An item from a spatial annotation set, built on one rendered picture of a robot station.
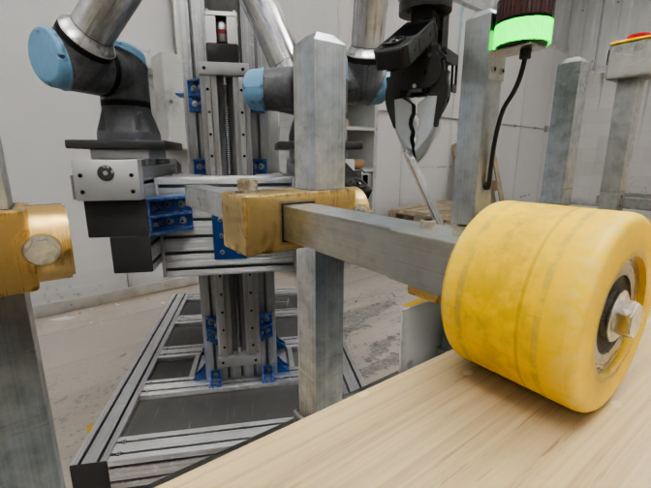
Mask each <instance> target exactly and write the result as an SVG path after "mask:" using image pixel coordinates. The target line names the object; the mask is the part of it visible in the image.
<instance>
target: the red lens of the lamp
mask: <svg viewBox="0 0 651 488"><path fill-rule="evenodd" d="M555 8H556V0H499V1H498V3H497V9H496V19H495V26H496V25H497V24H498V22H500V21H501V20H503V19H505V18H508V17H511V16H514V15H523V14H532V13H541V14H548V15H551V16H552V18H553V19H554V16H555Z"/></svg>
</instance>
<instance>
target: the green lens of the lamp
mask: <svg viewBox="0 0 651 488"><path fill-rule="evenodd" d="M553 23H554V19H553V18H552V17H550V16H546V15H528V16H522V17H516V18H512V19H509V20H506V21H503V22H501V23H499V24H497V25H496V26H495V30H494V41H493V50H494V49H496V46H499V45H501V44H504V43H508V42H512V41H518V40H524V39H525V40H527V39H540V40H547V41H549V43H548V45H547V46H549V45H550V44H551V39H552V31H553Z"/></svg>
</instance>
